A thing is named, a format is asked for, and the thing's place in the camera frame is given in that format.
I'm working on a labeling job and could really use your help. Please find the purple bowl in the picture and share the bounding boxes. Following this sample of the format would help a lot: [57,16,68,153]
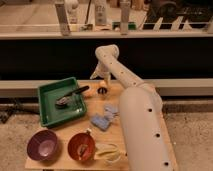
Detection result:
[27,130,59,161]

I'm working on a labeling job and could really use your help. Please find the item inside red bowl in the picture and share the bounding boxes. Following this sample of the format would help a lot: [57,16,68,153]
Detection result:
[77,144,89,160]

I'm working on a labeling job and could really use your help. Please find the green plastic tray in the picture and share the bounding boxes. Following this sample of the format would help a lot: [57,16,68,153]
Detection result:
[38,77,89,128]

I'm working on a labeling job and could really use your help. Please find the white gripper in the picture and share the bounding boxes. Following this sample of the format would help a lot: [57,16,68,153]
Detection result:
[90,63,111,85]

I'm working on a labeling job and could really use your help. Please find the red bowl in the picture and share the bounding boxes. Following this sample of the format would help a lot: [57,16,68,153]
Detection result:
[67,133,95,162]

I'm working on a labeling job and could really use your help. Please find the small metal cup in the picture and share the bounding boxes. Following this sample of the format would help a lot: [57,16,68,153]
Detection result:
[97,87,108,94]

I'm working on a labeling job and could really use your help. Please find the grey-blue cloth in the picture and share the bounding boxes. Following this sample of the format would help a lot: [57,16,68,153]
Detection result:
[104,104,118,120]

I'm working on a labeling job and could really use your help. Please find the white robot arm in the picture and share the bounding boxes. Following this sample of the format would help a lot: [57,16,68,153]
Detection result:
[91,44,174,171]

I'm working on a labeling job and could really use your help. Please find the black handled spatula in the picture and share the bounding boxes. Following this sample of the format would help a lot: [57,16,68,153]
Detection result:
[55,86,89,107]

